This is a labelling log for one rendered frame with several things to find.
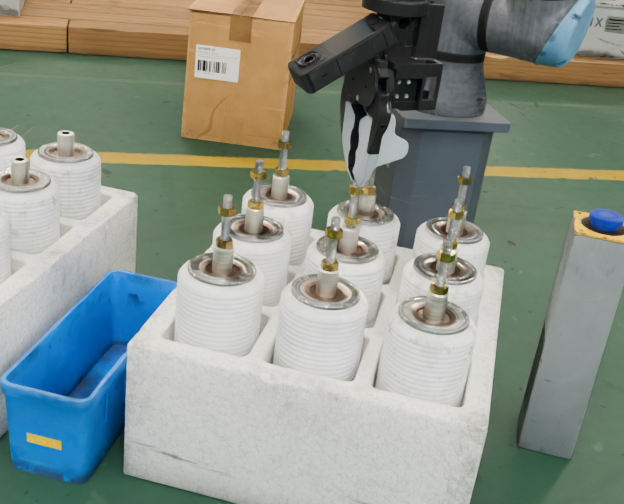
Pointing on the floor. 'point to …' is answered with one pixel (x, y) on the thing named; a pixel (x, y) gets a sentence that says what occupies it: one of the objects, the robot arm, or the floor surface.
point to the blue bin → (78, 379)
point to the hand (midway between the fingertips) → (353, 173)
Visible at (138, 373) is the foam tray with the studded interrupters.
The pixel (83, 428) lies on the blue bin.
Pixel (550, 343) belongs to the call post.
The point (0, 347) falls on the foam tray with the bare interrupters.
